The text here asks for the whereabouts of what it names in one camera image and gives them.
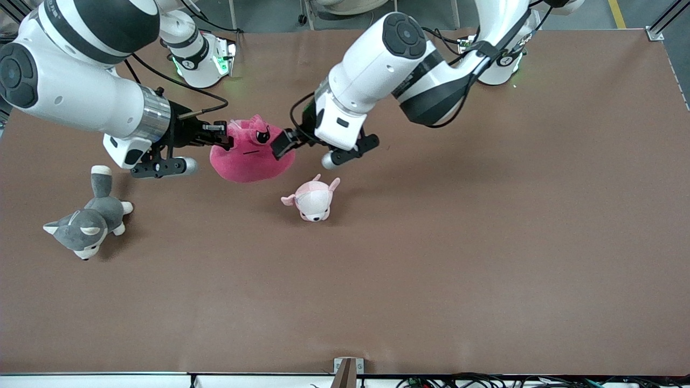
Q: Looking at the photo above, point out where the tangled black cable bundle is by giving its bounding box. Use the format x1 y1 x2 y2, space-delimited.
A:
396 372 690 388

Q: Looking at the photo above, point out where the metal bracket with brown post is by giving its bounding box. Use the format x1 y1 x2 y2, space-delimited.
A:
333 357 365 388

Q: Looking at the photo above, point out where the pale pink dog plush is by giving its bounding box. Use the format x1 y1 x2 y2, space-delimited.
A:
280 174 341 223

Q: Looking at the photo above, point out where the beige round base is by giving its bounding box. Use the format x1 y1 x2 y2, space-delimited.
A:
310 0 390 16

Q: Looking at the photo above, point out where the white table edge rail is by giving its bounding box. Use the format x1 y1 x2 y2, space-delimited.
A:
0 371 690 388

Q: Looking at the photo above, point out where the aluminium frame post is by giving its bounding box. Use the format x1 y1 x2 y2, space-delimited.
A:
646 0 690 42

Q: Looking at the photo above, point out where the hot pink round plush toy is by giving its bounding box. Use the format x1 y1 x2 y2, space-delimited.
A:
209 114 296 183

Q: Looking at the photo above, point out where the grey white husky plush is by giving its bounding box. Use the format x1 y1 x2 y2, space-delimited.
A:
43 165 134 261

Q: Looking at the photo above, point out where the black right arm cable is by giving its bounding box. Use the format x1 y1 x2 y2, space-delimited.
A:
123 51 230 119

